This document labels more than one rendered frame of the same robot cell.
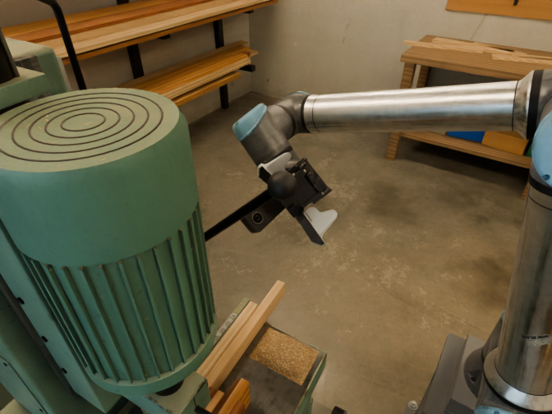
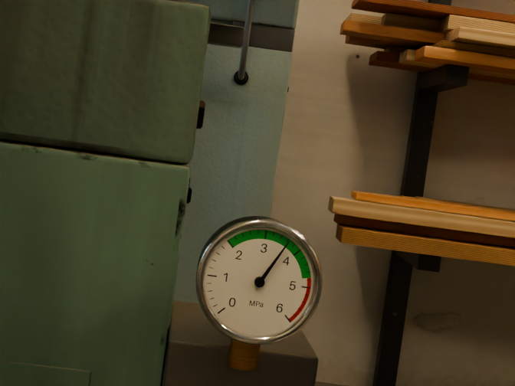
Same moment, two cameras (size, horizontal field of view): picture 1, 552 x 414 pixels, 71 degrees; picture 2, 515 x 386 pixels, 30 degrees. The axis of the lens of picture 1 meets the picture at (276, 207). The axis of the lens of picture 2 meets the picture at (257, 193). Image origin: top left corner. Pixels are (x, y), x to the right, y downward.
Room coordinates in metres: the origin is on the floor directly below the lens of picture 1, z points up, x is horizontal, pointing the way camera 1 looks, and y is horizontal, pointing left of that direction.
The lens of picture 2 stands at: (0.15, -0.54, 0.73)
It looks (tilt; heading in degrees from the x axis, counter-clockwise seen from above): 3 degrees down; 56
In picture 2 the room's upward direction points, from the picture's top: 8 degrees clockwise
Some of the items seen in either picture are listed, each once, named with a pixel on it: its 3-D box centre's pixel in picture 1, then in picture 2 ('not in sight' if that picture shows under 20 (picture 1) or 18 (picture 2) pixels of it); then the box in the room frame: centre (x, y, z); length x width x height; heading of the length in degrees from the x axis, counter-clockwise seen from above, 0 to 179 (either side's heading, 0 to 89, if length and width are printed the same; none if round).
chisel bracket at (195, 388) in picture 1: (163, 388); not in sight; (0.32, 0.18, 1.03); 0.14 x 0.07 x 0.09; 60
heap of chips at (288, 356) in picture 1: (284, 351); not in sight; (0.46, -0.02, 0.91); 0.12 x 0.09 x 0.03; 60
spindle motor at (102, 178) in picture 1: (125, 250); not in sight; (0.31, 0.17, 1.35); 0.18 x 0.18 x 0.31
